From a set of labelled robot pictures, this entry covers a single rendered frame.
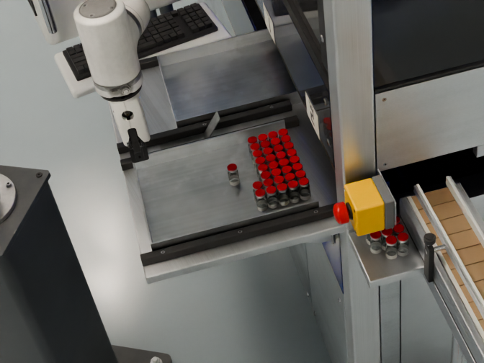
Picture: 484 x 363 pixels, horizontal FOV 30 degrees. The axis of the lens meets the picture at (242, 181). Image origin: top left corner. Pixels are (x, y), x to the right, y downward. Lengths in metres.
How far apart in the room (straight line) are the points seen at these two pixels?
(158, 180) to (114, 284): 1.05
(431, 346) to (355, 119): 0.78
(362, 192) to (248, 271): 1.28
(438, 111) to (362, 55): 0.21
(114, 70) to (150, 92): 0.66
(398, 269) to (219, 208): 0.39
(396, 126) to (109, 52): 0.52
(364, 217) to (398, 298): 0.41
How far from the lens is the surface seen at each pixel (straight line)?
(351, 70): 1.51
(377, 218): 1.64
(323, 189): 1.85
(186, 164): 1.95
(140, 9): 1.55
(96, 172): 3.32
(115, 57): 1.49
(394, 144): 1.66
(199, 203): 1.86
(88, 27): 1.46
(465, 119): 1.69
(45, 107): 3.68
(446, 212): 1.74
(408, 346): 2.16
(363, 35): 1.48
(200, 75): 2.18
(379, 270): 1.71
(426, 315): 2.09
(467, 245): 1.69
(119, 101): 1.55
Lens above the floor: 2.20
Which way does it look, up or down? 44 degrees down
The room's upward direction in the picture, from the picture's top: 10 degrees counter-clockwise
